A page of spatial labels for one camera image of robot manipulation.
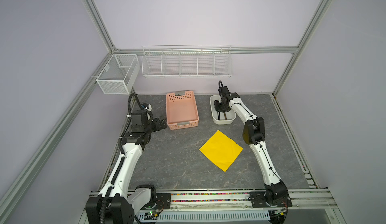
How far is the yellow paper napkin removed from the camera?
885 millimetres

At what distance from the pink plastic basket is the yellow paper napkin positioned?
0.15 metres

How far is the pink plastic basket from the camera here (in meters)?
1.01
